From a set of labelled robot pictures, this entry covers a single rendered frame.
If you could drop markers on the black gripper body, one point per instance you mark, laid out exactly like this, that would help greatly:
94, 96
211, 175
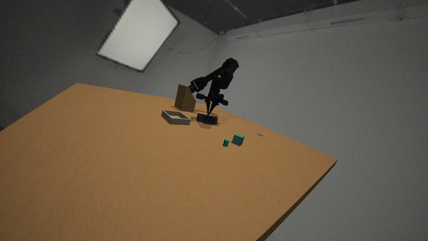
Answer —
202, 96

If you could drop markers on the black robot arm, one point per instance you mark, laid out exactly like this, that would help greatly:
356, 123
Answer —
226, 75

